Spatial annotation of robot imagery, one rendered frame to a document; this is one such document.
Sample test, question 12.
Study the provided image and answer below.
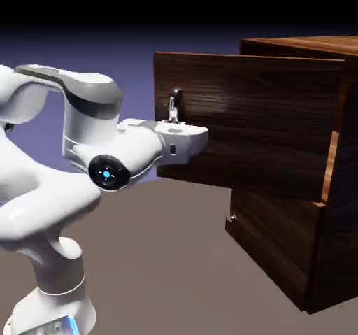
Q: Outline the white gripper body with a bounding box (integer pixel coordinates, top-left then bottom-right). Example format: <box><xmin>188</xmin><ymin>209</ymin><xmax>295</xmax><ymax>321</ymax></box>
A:
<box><xmin>155</xmin><ymin>120</ymin><xmax>210</xmax><ymax>165</ymax></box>

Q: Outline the dark wood cabinet door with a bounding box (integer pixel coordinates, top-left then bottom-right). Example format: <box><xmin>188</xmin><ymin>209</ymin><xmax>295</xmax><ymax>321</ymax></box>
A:
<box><xmin>152</xmin><ymin>51</ymin><xmax>345</xmax><ymax>204</ymax></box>
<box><xmin>224</xmin><ymin>187</ymin><xmax>327</xmax><ymax>313</ymax></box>

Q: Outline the dark wood cabinet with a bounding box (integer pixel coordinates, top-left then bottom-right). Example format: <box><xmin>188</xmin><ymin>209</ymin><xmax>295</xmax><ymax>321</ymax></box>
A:
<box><xmin>224</xmin><ymin>35</ymin><xmax>358</xmax><ymax>315</ymax></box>

